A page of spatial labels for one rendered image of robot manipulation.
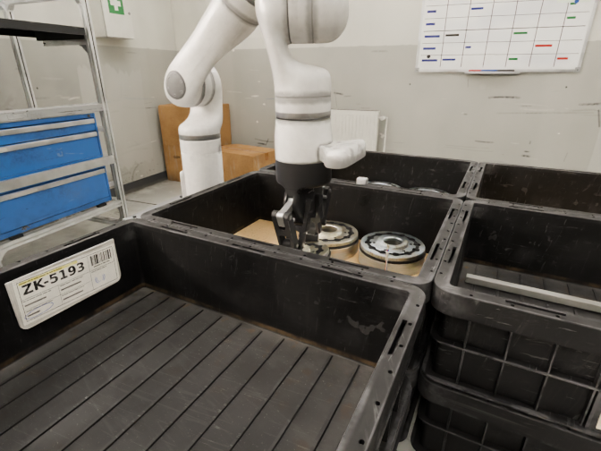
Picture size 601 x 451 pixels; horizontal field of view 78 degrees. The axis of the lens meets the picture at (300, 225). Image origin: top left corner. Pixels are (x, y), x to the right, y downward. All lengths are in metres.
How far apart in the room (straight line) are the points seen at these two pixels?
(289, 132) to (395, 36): 3.24
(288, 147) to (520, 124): 3.29
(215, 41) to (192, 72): 0.08
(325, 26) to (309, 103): 0.08
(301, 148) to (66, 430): 0.36
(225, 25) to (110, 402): 0.62
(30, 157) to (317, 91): 2.13
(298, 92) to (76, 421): 0.39
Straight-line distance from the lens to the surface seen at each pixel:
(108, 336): 0.51
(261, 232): 0.72
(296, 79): 0.46
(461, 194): 0.67
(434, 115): 3.64
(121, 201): 2.83
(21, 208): 2.46
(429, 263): 0.42
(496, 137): 3.67
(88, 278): 0.53
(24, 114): 2.43
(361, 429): 0.24
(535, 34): 3.64
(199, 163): 0.87
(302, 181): 0.47
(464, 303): 0.38
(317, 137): 0.46
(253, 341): 0.45
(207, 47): 0.80
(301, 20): 0.46
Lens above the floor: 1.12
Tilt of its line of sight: 22 degrees down
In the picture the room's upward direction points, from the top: straight up
